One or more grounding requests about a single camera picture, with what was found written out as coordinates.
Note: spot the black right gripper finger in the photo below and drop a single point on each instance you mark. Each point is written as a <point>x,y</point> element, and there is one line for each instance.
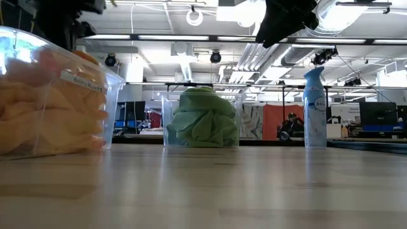
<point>276,28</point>

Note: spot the black ceiling-mounted light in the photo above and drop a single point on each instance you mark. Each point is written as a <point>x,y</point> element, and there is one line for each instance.
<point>110,60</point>
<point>322,57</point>
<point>215,57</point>

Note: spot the clear labelled plastic storage bin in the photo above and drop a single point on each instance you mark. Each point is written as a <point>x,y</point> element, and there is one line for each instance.
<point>113,95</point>

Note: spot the orange partition panel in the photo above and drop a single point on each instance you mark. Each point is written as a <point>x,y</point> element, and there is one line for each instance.
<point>270,121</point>

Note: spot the marbled partition panel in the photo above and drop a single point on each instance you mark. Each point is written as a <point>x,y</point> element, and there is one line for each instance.
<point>251,122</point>

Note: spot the person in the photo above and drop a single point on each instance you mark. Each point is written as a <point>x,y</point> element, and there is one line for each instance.
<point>291,127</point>

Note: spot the black overhead truss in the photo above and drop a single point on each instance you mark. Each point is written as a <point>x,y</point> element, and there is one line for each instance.
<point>190,85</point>

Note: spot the light blue air freshener bottle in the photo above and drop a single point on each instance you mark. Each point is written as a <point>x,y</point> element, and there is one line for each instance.
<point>314,127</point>

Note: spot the black computer monitor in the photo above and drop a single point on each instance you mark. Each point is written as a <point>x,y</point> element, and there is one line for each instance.
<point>378,113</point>
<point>133,111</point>

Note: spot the white box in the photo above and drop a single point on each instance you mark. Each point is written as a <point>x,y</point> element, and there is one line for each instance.
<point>334,131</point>

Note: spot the silver ventilation duct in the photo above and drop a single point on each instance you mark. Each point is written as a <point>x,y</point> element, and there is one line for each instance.
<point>334,16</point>

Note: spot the ceiling light strip rail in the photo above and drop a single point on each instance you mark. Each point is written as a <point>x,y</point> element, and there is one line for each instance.
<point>175,37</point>

